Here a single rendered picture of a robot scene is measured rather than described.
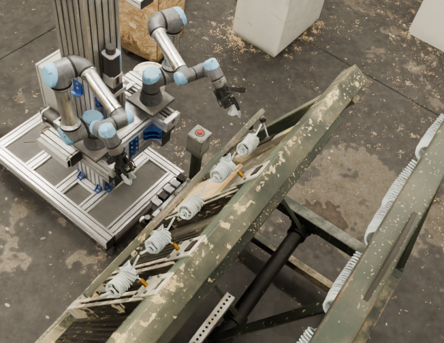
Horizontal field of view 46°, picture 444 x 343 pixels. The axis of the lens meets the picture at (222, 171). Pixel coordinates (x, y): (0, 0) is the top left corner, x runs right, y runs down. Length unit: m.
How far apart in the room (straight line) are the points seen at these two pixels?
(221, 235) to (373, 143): 3.35
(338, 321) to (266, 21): 4.14
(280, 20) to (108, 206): 2.48
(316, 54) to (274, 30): 0.63
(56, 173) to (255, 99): 2.00
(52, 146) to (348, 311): 2.31
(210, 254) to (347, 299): 0.52
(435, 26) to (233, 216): 4.73
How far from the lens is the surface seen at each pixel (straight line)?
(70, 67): 2.81
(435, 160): 1.99
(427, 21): 6.33
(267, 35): 5.43
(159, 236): 1.90
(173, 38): 3.21
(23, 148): 4.39
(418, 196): 1.86
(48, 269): 4.02
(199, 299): 2.04
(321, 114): 2.32
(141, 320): 1.71
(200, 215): 2.52
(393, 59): 6.03
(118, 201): 4.00
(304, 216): 3.39
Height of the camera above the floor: 3.56
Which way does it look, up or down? 53 degrees down
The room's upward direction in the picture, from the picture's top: 11 degrees clockwise
